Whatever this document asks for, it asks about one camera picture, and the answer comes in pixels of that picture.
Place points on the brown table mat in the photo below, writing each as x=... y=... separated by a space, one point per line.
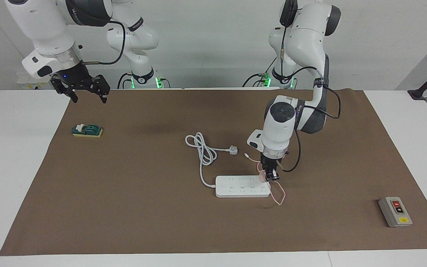
x=143 y=215

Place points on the grey on/off switch box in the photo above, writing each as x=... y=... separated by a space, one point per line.
x=395 y=213

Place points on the white wall socket box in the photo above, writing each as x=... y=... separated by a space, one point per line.
x=32 y=83

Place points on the pink charger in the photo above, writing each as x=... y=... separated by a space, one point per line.
x=261 y=177

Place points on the white power strip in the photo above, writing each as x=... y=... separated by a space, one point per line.
x=239 y=189

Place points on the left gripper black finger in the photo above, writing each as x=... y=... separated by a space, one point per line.
x=275 y=174
x=269 y=174

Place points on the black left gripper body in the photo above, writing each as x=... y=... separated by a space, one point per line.
x=272 y=160

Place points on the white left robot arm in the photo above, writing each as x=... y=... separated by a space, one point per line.
x=280 y=126

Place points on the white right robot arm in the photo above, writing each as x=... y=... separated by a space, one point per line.
x=39 y=26

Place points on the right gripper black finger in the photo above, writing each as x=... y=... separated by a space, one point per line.
x=101 y=87
x=67 y=90

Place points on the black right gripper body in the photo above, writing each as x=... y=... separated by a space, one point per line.
x=74 y=79

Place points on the green knife switch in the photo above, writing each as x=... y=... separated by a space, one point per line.
x=87 y=130

